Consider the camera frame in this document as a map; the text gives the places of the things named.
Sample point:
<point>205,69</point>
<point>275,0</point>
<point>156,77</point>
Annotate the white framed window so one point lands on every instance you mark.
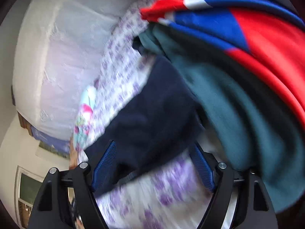
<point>26,187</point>

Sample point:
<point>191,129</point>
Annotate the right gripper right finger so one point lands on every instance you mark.
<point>253,207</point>

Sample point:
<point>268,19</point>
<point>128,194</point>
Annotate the navy blue pants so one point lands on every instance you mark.
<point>154,127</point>

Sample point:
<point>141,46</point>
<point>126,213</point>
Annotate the blue landscape wall poster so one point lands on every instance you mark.
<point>51,144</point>

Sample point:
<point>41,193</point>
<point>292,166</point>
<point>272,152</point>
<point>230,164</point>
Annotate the dark teal garment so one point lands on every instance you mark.
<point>255,128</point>

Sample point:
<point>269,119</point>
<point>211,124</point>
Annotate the folded teal pink floral blanket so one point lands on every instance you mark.
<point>83,118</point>

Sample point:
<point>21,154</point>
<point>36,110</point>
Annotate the red blue white garment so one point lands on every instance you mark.
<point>262,35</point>

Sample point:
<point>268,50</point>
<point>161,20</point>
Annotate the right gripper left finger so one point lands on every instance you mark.
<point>51,208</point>

